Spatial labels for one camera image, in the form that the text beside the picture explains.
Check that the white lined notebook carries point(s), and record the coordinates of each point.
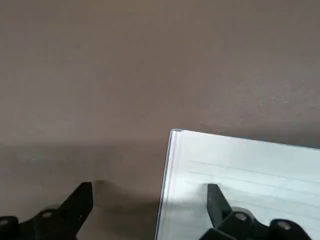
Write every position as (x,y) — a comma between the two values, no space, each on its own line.
(250,162)

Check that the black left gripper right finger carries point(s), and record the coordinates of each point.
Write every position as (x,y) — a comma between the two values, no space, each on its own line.
(220,215)

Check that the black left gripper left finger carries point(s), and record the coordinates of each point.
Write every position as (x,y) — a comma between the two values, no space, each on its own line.
(67,215)

